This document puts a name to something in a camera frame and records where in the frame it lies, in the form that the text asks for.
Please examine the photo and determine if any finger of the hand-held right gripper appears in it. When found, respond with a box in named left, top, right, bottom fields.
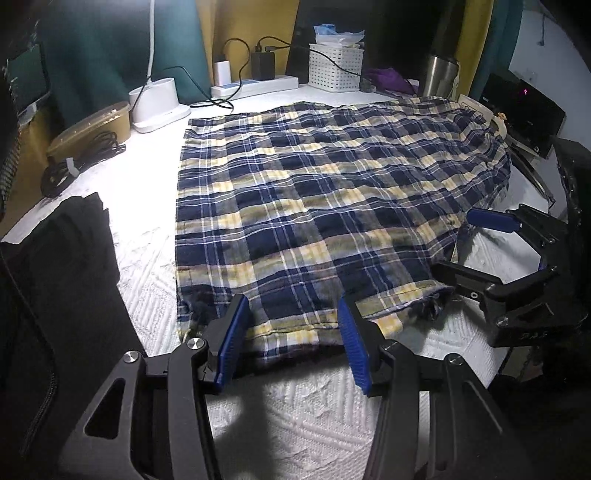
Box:
left=434, top=259, right=559, bottom=324
left=466, top=203, right=568, bottom=245

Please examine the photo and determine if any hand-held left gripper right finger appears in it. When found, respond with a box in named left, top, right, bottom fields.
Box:
left=337, top=298, right=520, bottom=480

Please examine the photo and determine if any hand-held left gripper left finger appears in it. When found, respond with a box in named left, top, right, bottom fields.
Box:
left=60, top=293, right=252, bottom=480

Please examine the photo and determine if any blue yellow plaid shirt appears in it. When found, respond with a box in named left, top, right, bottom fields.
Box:
left=174, top=97, right=512, bottom=370

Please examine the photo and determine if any black monitor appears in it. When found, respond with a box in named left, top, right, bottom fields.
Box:
left=480, top=69, right=568, bottom=160

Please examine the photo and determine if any cream mug with bear print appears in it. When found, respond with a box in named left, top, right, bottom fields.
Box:
left=457, top=93, right=509, bottom=139

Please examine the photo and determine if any white textured tablecloth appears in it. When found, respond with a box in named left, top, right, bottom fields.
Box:
left=0, top=80, right=568, bottom=480

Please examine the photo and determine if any stainless steel tumbler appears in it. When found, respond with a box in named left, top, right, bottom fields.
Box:
left=422, top=53, right=460, bottom=99

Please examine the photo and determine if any purple cloth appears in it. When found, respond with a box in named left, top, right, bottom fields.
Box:
left=367, top=67, right=416, bottom=95

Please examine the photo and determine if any black cloth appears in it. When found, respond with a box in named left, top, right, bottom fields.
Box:
left=0, top=193, right=148, bottom=480

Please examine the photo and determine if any yellow curtain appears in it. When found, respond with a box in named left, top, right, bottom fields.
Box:
left=194, top=0, right=301, bottom=88
left=459, top=0, right=495, bottom=100

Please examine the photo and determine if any teal curtain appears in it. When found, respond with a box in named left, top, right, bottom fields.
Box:
left=475, top=0, right=522, bottom=97
left=37, top=0, right=211, bottom=107

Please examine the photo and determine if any dark window pane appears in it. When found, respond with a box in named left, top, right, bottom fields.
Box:
left=295, top=0, right=467, bottom=88

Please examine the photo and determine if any white plastic basket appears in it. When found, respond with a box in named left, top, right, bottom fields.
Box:
left=308, top=42, right=362, bottom=93

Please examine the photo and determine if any blue and white tissue pack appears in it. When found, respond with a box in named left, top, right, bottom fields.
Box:
left=314, top=25, right=365, bottom=49

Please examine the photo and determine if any white lamp base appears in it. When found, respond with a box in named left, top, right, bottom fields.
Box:
left=128, top=0, right=191, bottom=134

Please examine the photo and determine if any tan lidded box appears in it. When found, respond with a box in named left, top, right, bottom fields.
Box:
left=46, top=102, right=131, bottom=160

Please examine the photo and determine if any white power strip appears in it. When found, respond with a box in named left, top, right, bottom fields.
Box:
left=211, top=75, right=299, bottom=99

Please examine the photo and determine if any white charger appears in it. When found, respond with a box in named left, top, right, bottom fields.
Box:
left=213, top=56, right=232, bottom=87

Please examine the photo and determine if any black power adapter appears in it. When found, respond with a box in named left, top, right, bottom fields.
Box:
left=250, top=51, right=276, bottom=80

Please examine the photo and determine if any coiled black cable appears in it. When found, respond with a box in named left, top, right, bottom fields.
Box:
left=41, top=131, right=127, bottom=199

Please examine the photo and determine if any black charger cable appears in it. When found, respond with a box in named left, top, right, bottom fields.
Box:
left=259, top=36, right=363, bottom=79

